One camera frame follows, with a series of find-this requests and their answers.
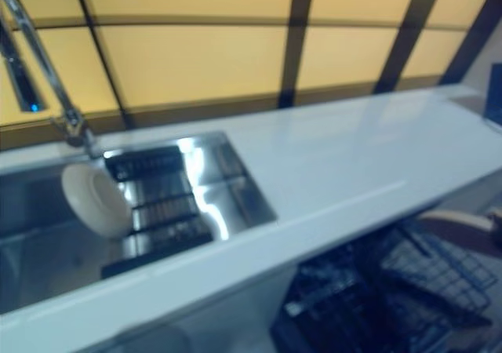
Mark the cream ceramic plate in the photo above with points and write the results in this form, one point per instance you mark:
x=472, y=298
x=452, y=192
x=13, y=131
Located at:
x=459, y=219
x=94, y=200

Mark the chrome gooseneck faucet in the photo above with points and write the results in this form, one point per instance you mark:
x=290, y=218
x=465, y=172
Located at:
x=35, y=47

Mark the glossy white cabinet front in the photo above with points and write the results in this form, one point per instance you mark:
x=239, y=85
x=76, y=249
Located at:
x=204, y=317

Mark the stainless steel sink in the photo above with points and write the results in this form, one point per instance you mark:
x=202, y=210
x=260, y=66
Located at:
x=39, y=251

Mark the black steel sink drying rack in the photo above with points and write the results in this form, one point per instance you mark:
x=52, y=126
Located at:
x=164, y=208

